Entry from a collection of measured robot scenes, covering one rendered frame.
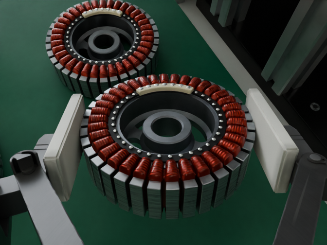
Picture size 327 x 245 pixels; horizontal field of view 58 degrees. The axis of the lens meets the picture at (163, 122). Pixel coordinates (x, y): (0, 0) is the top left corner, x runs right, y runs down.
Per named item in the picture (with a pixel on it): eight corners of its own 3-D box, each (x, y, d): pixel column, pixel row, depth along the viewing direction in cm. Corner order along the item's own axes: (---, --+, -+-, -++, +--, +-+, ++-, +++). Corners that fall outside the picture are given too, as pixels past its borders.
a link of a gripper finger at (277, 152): (285, 149, 14) (300, 149, 14) (247, 87, 20) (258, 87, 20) (273, 194, 16) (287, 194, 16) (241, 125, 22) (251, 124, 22)
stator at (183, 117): (267, 219, 17) (284, 179, 15) (74, 228, 17) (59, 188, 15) (227, 104, 26) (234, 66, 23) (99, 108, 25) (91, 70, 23)
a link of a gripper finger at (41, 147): (43, 219, 14) (-24, 223, 14) (66, 152, 18) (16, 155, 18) (35, 196, 13) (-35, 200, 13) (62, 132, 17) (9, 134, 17)
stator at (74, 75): (163, 97, 30) (164, 75, 27) (50, 105, 29) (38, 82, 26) (153, 19, 35) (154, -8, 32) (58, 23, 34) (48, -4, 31)
